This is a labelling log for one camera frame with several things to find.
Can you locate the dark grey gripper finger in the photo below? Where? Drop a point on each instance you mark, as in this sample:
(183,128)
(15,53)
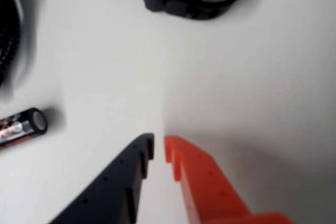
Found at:
(110,187)

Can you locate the black AA battery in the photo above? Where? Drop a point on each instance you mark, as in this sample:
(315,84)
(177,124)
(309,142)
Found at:
(23,127)

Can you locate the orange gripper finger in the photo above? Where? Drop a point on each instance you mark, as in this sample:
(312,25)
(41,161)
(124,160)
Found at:
(207,190)

